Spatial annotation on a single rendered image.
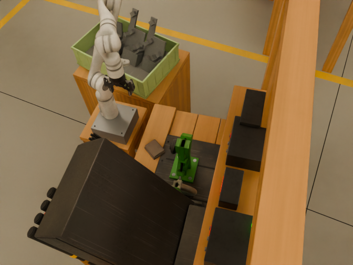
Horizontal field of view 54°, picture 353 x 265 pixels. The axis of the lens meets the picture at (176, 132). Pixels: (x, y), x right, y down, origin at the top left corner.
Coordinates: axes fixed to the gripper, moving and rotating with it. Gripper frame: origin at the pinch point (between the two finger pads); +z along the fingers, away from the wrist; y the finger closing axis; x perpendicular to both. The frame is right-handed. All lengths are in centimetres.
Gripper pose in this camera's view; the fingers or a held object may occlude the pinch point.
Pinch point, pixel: (121, 92)
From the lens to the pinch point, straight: 171.7
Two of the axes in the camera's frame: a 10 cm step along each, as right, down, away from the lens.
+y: 9.7, 1.9, -1.7
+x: 2.6, -8.2, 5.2
